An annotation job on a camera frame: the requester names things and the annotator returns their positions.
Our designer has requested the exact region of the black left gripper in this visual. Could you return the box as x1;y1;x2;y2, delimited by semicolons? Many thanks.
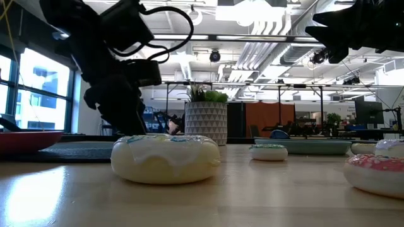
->
71;40;162;137

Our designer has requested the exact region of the orange partition panel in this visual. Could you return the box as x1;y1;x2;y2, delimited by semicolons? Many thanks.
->
245;102;296;138

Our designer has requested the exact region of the plain pale donut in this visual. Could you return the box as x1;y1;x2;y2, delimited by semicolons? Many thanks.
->
350;143;377;156

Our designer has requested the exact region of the white ring light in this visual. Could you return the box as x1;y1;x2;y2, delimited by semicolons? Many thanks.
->
189;8;203;26

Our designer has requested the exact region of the white triangle-patterned plant pot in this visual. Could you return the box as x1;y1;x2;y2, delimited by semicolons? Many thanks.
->
184;101;229;146

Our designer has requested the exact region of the black computer monitor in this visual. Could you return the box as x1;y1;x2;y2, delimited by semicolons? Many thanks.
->
354;100;385;125

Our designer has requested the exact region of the dark round woven placemat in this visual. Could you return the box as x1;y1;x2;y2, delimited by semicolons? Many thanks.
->
0;141;116;164

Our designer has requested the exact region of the overhead rig crossbar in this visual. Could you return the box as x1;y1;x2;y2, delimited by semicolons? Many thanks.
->
152;33;320;44

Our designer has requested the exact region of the white iced donut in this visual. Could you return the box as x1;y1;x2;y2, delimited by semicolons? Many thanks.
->
110;134;222;185

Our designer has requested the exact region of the green potted plant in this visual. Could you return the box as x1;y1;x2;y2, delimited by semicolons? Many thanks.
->
181;80;229;103

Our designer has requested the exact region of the small background potted plant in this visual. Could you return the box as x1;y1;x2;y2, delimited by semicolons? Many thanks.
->
326;112;342;129

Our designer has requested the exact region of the red plate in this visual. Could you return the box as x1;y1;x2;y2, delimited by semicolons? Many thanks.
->
0;131;64;155

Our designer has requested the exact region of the green sprinkled donut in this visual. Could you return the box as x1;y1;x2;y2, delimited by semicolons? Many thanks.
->
249;143;289;162

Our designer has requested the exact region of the window with dark frame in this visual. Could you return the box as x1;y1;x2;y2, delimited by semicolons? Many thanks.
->
0;47;76;134

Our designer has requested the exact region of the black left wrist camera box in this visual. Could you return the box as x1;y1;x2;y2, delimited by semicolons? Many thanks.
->
100;0;155;53

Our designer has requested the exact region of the yellow hanging cord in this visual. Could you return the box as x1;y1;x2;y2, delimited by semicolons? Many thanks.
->
0;0;45;132

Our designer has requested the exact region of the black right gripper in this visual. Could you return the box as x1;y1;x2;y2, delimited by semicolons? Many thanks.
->
304;0;391;64

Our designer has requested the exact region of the black left wrist camera cable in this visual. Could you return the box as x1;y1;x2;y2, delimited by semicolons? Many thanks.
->
138;5;195;64

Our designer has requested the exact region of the lavender iced donut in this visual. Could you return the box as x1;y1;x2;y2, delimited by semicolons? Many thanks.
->
374;138;404;159

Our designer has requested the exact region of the teal plate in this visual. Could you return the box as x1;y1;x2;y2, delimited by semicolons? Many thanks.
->
254;138;353;156

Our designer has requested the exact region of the pink sprinkled donut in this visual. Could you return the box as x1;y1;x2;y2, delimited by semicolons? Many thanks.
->
343;153;404;199

